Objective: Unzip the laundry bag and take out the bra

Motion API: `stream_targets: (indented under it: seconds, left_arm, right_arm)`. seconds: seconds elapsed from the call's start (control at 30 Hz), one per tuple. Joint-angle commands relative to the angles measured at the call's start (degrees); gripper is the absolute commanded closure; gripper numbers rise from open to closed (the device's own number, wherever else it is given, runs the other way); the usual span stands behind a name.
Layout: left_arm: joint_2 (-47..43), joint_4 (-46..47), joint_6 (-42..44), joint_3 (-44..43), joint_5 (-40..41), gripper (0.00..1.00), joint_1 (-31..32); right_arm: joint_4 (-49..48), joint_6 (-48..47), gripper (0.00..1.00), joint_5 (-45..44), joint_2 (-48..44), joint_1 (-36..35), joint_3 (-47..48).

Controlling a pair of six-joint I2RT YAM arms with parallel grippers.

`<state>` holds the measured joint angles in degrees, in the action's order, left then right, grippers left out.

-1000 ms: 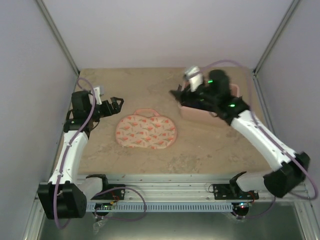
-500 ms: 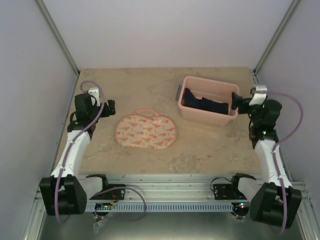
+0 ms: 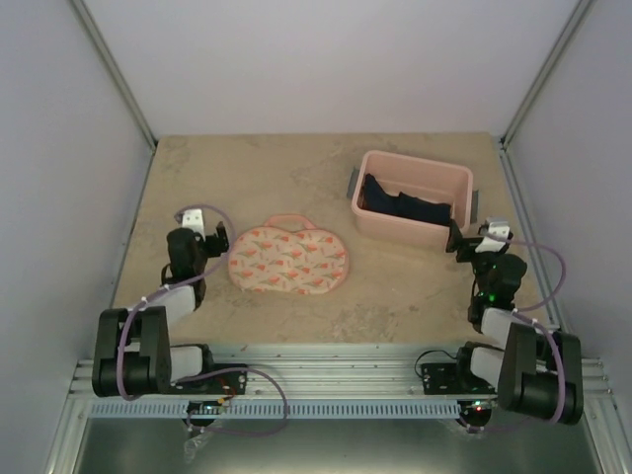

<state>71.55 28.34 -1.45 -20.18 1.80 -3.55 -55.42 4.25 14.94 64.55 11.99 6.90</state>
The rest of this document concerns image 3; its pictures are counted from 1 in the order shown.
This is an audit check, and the pink plastic bin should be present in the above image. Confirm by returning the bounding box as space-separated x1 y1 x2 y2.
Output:
352 150 473 249

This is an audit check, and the floral mesh laundry bag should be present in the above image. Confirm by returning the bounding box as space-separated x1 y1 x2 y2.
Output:
227 214 351 295

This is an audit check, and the dark navy bra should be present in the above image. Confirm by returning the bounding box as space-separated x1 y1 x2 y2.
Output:
362 174 451 227

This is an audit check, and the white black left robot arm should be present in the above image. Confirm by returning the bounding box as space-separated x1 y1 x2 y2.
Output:
92 222 230 400

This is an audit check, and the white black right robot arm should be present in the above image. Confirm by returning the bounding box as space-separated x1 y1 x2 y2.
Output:
445 219 584 426

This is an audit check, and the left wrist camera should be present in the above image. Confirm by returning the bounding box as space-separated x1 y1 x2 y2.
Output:
175 208 205 235

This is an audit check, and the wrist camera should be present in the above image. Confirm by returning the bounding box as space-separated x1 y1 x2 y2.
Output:
475 217 512 254
175 208 205 235

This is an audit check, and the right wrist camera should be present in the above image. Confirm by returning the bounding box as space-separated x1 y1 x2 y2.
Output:
475 217 512 254

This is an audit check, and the right side aluminium rail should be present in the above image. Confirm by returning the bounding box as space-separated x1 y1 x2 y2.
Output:
495 138 574 333

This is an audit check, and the aluminium front rail base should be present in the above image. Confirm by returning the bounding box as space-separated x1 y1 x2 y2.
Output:
68 343 612 401

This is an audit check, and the slotted grey cable duct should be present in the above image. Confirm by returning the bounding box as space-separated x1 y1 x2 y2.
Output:
90 399 461 420

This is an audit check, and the left rear aluminium frame post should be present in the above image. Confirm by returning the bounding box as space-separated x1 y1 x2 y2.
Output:
68 0 158 152

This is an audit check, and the aluminium frame post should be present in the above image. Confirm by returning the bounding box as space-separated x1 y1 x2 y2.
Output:
500 0 595 146
68 0 158 152

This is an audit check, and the right rear aluminium frame post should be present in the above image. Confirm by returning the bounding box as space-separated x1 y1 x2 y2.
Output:
500 0 595 146

